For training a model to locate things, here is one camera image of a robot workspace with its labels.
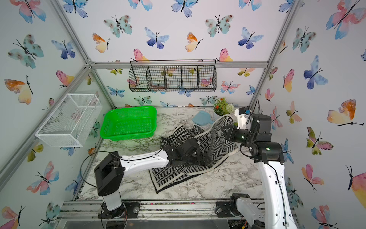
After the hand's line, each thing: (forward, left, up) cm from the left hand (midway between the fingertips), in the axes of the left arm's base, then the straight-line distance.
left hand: (208, 162), depth 78 cm
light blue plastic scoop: (+41, -1, -11) cm, 43 cm away
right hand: (+7, -6, +22) cm, 24 cm away
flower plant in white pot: (+37, -13, +5) cm, 39 cm away
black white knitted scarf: (+5, -3, +9) cm, 11 cm away
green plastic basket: (+38, +58, -12) cm, 70 cm away
